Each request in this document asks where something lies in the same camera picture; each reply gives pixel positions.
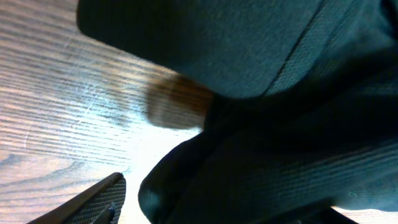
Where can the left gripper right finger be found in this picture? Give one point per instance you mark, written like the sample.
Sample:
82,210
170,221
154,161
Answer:
329,216

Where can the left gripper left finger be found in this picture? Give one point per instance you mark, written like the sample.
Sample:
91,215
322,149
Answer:
101,203

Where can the black polo shirt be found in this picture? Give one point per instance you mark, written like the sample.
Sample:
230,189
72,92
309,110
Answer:
304,113

